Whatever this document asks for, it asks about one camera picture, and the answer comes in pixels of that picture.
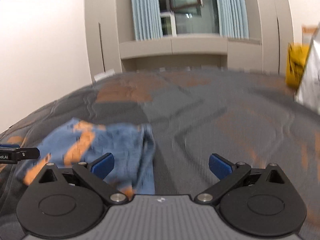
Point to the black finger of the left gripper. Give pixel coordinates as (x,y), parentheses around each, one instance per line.
(12,154)

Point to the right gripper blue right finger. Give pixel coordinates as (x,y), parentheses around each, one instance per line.
(224,169)

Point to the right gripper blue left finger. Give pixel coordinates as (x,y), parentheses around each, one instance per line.
(97,169)

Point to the blue orange printed pants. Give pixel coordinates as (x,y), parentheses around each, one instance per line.
(133,148)

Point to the grey orange quilted mattress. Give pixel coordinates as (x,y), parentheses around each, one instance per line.
(242,117)

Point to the white paper bag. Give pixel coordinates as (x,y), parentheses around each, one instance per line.
(308,91)

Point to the beige built-in wardrobe unit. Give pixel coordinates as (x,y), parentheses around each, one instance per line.
(129,35)

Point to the yellow shopping bag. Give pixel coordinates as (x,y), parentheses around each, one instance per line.
(296,60)

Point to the right light blue curtain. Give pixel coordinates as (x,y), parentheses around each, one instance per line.
(233,20)

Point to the light blue curtain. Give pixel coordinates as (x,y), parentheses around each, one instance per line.
(146,19)
(233,20)

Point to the brown framed open window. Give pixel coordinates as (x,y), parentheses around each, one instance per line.
(189,17)

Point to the left light blue curtain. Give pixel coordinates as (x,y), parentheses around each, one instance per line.
(146,19)

